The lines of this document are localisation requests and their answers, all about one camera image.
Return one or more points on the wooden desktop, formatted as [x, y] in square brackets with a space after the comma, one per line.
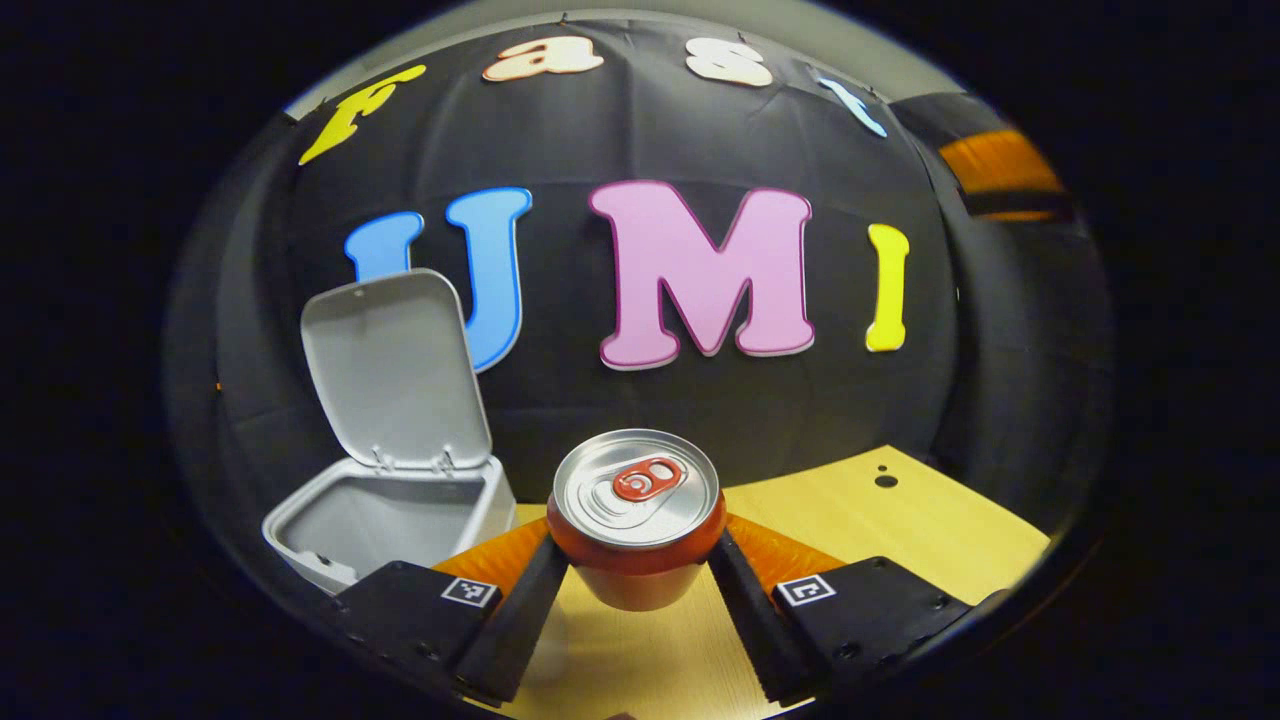
[900, 530]

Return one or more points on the white desktop garbage bin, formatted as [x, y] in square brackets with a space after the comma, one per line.
[400, 370]

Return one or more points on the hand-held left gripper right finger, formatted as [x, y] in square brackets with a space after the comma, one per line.
[750, 625]

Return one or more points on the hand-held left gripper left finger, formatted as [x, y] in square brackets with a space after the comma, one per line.
[520, 630]

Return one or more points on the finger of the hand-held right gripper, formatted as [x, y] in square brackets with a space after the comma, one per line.
[1000, 165]
[1020, 216]

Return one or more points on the red pop can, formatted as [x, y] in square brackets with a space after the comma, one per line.
[635, 490]

